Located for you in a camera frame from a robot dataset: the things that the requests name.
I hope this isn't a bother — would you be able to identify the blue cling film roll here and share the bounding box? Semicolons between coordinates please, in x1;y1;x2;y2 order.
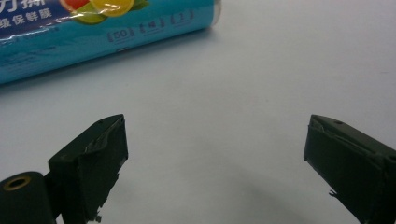
0;0;222;86

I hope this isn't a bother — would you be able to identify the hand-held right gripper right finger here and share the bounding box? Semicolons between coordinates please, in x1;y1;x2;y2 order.
303;114;396;224

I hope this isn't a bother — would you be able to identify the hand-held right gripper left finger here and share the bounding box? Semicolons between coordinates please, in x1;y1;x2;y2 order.
44;113;129;224

